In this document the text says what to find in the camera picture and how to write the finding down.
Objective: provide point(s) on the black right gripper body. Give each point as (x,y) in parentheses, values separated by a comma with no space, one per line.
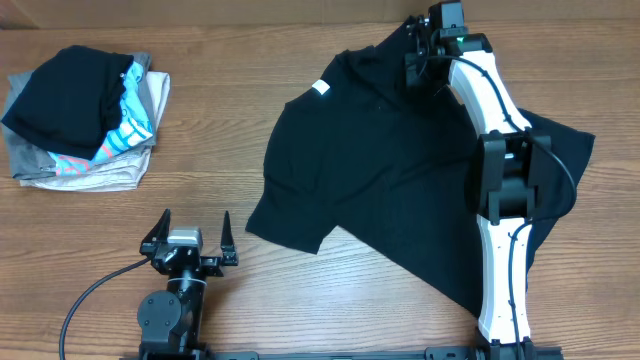
(431,77)

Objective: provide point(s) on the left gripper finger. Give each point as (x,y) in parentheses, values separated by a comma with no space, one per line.
(160,230)
(227,244)

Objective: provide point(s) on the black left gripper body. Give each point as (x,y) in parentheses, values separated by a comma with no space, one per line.
(212,266)

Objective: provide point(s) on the black t-shirt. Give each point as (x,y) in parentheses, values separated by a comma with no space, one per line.
(385,164)

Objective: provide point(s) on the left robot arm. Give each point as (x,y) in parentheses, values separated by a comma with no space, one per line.
(170,319)

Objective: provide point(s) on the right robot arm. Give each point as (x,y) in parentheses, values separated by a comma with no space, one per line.
(502,186)

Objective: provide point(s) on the folded beige garment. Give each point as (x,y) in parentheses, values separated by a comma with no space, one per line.
(125,171)

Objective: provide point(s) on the folded blue striped garment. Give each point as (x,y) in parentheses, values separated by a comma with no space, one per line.
(135,127)

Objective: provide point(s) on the folded black garment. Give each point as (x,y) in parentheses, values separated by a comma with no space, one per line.
(71,101)

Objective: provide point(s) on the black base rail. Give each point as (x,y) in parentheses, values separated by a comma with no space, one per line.
(340,355)

